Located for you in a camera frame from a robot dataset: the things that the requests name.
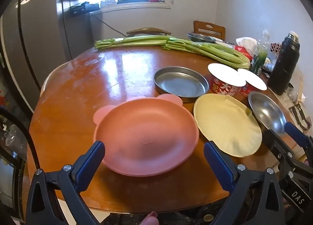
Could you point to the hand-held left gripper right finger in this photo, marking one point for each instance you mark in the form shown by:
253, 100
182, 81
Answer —
217, 166

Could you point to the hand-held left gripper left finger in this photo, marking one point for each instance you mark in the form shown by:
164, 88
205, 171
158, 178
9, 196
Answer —
90, 163

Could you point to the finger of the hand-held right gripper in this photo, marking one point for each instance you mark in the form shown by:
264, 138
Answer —
273, 141
296, 133

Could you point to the steel bowl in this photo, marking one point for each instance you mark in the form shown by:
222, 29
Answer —
267, 112

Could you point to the yellow plate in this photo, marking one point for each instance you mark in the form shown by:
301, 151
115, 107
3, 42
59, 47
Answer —
225, 127

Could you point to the pink bear-ear plate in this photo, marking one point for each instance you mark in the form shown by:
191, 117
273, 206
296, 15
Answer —
146, 132

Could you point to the red paper bowl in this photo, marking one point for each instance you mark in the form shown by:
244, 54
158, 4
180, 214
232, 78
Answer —
251, 80
223, 89

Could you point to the shallow steel pan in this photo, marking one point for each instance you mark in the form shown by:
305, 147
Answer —
181, 84

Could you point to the person's left hand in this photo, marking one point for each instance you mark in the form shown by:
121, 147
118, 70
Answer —
149, 219

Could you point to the black thermos flask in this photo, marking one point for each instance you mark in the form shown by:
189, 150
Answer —
283, 68

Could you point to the dotted red bag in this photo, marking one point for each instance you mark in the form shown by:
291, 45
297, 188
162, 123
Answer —
275, 48

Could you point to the red tissue box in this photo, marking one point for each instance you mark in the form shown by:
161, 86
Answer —
240, 50

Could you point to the thick celery bundle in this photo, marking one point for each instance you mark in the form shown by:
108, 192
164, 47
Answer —
215, 52

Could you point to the long celery bundle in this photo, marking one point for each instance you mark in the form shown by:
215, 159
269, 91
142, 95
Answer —
127, 42

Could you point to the steel plate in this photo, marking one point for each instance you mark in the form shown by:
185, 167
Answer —
200, 37

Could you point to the wooden chair with cutout back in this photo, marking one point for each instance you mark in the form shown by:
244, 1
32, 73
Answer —
207, 29

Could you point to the black box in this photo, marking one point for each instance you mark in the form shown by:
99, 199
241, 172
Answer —
84, 8

